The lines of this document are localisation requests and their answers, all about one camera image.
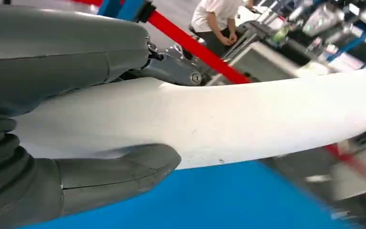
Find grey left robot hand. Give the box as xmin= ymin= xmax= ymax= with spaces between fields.
xmin=0 ymin=3 xmax=203 ymax=229

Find white curved plastic panel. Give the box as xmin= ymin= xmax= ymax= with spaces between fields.
xmin=12 ymin=64 xmax=366 ymax=171

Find red barrier belt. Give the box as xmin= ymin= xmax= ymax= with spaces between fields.
xmin=146 ymin=10 xmax=366 ymax=188
xmin=71 ymin=0 xmax=103 ymax=7

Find person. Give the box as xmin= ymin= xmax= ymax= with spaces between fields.
xmin=190 ymin=0 xmax=256 ymax=58

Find blue platform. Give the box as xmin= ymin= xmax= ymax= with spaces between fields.
xmin=19 ymin=160 xmax=354 ymax=229

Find blue storage rack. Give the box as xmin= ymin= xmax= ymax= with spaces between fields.
xmin=255 ymin=0 xmax=366 ymax=69

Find blue barrier post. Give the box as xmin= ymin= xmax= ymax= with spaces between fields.
xmin=97 ymin=0 xmax=157 ymax=23

